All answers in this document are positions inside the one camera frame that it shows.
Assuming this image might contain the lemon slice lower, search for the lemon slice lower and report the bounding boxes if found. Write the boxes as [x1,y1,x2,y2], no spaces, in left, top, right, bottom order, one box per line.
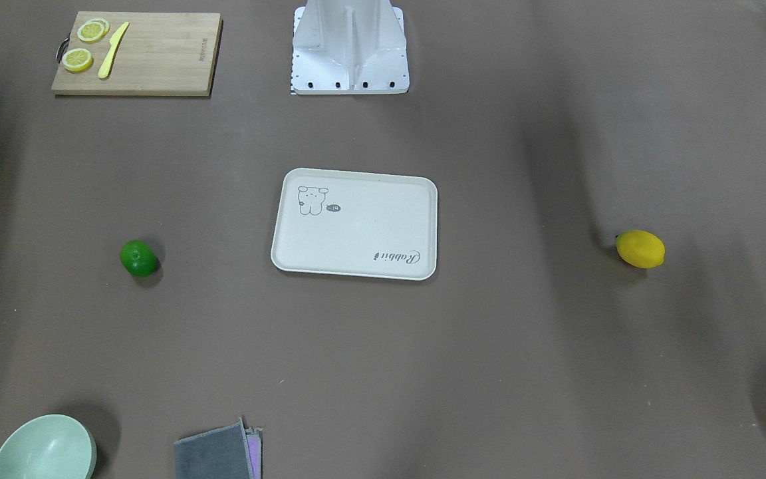
[60,48,94,73]

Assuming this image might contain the cream rectangular tray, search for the cream rectangular tray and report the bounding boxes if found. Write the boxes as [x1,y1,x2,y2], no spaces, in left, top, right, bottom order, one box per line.
[270,168,438,281]

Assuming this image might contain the yellow lemon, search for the yellow lemon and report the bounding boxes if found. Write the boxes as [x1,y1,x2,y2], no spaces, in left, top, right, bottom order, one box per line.
[615,230,666,269]

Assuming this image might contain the grey folded cloth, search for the grey folded cloth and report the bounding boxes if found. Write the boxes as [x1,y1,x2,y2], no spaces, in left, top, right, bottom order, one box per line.
[174,418,263,478]

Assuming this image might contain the green lime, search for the green lime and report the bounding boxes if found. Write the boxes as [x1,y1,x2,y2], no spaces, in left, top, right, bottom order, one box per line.
[119,240,159,277]

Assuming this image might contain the mint green bowl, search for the mint green bowl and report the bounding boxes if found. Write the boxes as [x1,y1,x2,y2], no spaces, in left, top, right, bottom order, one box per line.
[0,414,98,478]

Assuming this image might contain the bamboo cutting board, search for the bamboo cutting board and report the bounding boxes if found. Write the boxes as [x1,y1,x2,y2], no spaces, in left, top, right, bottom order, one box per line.
[51,10,223,97]

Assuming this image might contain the lemon slice upper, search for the lemon slice upper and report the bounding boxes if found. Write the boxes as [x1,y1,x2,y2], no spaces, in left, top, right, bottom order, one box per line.
[76,18,110,43]

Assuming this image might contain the yellow plastic knife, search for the yellow plastic knife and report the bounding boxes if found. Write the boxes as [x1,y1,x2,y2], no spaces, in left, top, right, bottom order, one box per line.
[98,21,130,80]

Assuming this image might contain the lemon slice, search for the lemon slice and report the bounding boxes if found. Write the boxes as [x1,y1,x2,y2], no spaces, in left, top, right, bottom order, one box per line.
[60,48,94,73]
[76,18,110,43]

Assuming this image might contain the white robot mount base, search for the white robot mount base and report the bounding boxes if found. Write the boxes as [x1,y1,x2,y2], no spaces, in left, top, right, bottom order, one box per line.
[290,1,410,95]

